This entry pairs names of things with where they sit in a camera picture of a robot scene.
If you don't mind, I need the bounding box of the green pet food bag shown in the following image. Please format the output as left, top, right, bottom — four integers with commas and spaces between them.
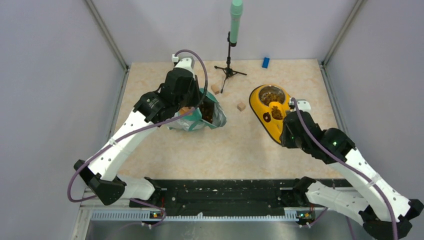
166, 91, 227, 132

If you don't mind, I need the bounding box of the yellow double pet bowl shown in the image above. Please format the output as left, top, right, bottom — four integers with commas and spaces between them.
249, 84, 291, 144

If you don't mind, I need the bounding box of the yellow plastic scoop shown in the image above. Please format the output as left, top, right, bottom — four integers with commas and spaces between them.
269, 101, 286, 120

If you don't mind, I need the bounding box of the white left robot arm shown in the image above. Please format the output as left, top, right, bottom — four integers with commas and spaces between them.
74, 66, 201, 207

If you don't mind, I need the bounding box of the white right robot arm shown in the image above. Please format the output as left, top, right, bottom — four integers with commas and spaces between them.
280, 110, 424, 240

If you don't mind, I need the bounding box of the brown pet food kibble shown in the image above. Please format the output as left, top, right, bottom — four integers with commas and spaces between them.
199, 100, 215, 124

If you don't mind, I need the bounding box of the rectangular wooden block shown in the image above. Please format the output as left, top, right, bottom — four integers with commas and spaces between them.
211, 83, 221, 95

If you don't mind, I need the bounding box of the black tripod stand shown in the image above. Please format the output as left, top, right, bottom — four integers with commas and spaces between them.
214, 31, 247, 94

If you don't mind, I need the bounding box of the small wooden cube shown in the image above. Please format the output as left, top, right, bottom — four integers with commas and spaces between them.
237, 102, 246, 112

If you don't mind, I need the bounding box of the blue small object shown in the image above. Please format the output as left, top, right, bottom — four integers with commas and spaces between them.
261, 57, 270, 69

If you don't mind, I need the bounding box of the green cylinder on stand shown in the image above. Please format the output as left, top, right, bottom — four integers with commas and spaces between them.
229, 0, 244, 47

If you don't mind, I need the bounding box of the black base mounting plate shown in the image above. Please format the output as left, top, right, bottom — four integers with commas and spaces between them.
146, 179, 318, 217

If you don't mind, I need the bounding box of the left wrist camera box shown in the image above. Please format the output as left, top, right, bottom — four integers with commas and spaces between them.
171, 54, 195, 77

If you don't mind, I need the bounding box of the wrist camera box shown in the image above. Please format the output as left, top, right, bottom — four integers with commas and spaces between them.
171, 54, 195, 77
288, 97, 312, 113

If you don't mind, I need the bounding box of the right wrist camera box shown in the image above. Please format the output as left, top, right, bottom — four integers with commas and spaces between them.
288, 97, 312, 113

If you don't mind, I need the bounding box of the aluminium front rail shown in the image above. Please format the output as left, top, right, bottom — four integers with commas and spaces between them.
79, 188, 382, 223

